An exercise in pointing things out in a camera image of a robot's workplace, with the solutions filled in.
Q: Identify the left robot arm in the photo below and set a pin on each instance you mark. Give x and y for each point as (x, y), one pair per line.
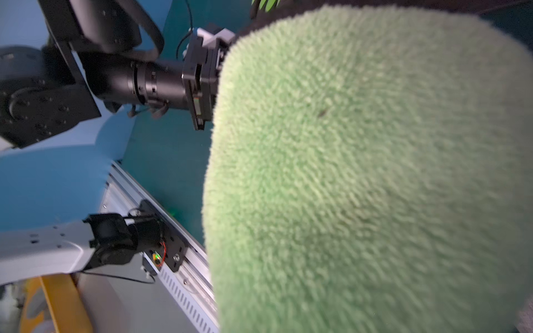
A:
(108, 51)

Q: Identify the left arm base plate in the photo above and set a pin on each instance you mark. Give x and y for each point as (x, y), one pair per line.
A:
(156, 232)

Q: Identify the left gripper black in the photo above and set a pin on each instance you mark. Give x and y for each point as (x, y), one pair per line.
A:
(201, 71)

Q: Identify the green black work glove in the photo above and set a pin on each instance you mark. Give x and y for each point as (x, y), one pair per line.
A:
(264, 5)

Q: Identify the green grey microfiber cloth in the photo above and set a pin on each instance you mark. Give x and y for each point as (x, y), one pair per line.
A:
(371, 171)

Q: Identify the left controller board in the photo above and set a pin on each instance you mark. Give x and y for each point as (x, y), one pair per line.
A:
(152, 262)

